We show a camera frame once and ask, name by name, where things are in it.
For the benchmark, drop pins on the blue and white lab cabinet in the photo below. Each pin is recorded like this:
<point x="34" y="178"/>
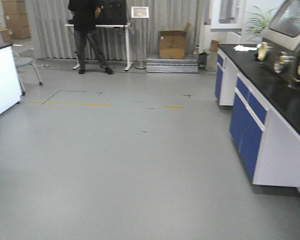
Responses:
<point x="265" y="120"/>

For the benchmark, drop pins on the white cabinet on left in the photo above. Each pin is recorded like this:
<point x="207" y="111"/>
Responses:
<point x="10" y="90"/>

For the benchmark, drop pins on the stack of metal gratings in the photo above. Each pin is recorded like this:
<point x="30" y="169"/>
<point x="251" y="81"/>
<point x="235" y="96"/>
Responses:
<point x="188" y="65"/>

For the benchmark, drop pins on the large open cardboard box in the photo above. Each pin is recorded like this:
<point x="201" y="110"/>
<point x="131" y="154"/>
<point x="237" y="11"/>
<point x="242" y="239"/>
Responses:
<point x="172" y="43"/>

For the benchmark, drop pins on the small cardboard box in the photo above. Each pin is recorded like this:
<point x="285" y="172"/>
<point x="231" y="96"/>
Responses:
<point x="214" y="46"/>

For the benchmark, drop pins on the sign stand with picture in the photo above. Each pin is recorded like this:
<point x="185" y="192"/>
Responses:
<point x="140" y="13"/>

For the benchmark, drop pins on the black server rack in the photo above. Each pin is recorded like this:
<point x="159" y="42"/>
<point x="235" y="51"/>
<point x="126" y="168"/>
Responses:
<point x="113" y="12"/>

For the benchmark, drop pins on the grey curtain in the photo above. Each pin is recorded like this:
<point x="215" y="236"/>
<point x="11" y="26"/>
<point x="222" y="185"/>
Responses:
<point x="52" y="39"/>

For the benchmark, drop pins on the person in black clothes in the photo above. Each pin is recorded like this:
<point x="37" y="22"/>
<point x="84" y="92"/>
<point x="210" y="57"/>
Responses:
<point x="84" y="15"/>

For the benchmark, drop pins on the green potted plant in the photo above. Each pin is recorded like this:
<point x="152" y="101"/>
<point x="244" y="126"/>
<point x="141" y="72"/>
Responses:
<point x="257" y="21"/>

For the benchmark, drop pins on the stacked cardboard boxes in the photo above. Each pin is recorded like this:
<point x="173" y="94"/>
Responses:
<point x="16" y="19"/>

